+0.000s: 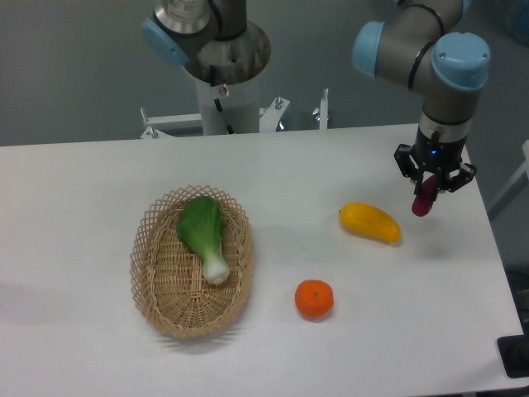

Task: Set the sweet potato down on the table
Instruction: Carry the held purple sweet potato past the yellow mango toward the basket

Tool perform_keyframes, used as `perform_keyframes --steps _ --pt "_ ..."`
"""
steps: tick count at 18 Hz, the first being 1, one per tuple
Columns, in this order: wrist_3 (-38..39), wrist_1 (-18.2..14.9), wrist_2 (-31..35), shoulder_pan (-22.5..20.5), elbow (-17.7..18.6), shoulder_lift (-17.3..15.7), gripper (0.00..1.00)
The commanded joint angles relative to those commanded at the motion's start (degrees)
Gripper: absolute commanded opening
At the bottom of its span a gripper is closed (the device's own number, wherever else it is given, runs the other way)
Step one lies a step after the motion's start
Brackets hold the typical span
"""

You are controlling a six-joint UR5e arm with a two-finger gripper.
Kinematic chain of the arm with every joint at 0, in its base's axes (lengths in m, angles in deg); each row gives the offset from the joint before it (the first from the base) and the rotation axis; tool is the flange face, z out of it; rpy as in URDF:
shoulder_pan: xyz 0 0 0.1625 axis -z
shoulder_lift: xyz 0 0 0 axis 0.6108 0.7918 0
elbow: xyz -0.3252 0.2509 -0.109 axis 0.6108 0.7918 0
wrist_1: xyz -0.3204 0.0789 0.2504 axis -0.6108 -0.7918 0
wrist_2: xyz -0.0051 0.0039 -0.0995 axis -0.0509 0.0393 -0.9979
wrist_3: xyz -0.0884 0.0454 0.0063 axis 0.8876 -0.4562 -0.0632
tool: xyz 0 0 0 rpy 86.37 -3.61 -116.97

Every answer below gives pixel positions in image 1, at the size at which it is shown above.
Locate purple sweet potato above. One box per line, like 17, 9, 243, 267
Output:
412, 175, 437, 217

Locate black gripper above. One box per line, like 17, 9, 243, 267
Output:
393, 127, 476, 194

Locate yellow mango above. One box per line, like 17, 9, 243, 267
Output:
339, 202, 402, 244

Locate white metal mounting frame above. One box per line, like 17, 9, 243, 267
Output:
139, 88, 334, 140

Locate woven wicker basket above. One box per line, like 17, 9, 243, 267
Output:
131, 185, 254, 338

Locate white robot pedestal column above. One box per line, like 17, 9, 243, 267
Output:
183, 22, 273, 136

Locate green bok choy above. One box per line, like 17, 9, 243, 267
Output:
176, 196, 230, 285

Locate black cable on pedestal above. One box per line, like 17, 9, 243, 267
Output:
208, 65, 236, 136

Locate orange tangerine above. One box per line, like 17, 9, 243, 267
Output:
294, 280, 334, 319

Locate white furniture at right edge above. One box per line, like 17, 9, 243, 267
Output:
487, 141, 529, 222

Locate black device at table edge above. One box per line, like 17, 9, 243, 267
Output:
497, 335, 528, 379

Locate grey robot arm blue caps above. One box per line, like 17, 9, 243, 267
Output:
142, 1, 490, 194

